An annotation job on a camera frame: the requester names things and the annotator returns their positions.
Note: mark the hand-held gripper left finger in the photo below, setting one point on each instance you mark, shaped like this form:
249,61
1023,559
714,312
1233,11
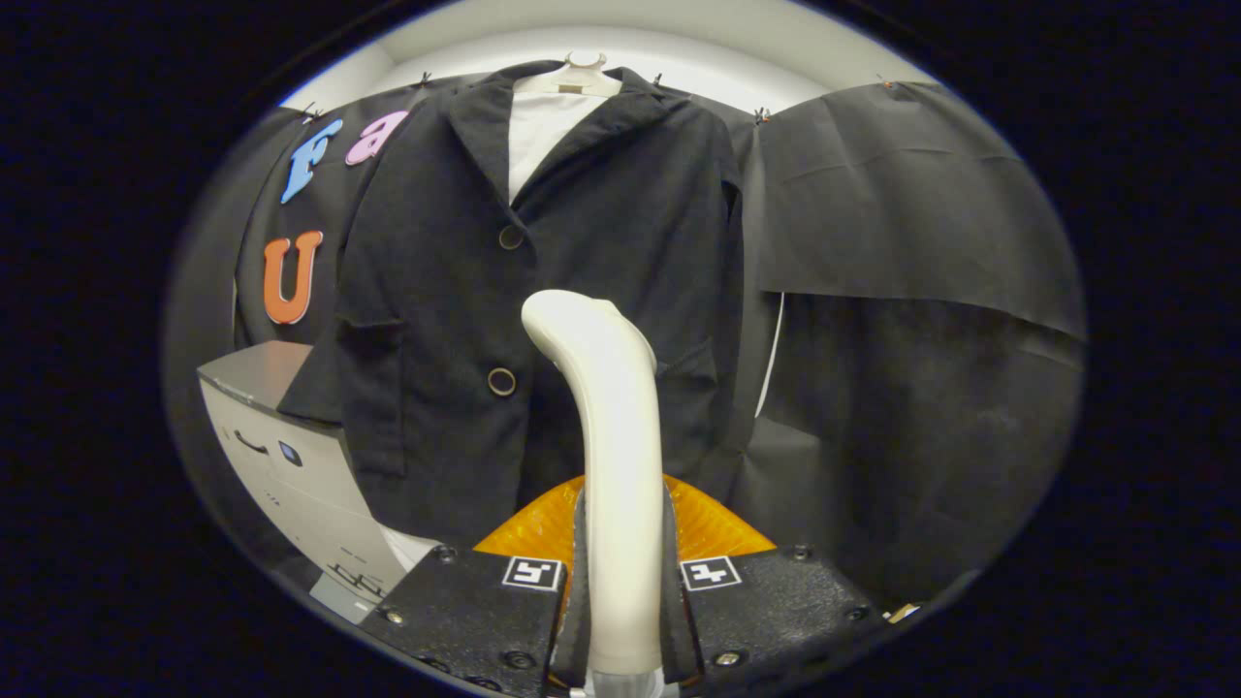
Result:
576,630

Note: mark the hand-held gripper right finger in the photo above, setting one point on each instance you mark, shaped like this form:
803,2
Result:
677,630

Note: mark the white garment steamer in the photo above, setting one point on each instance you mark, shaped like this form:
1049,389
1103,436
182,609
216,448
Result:
620,436

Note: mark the black suit jacket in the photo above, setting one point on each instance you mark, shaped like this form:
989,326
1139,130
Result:
436,291

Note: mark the tan cardboard scraps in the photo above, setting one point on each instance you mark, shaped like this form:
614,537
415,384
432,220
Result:
902,613

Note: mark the grey metal cabinet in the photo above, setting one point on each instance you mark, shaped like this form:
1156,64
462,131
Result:
301,494

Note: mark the black backdrop cloth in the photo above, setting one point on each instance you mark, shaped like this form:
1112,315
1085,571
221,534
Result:
921,388

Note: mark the white mannequin torso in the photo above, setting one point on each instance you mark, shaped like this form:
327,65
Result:
543,136

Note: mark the white plastic hanger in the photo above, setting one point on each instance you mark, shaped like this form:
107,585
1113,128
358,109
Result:
567,79

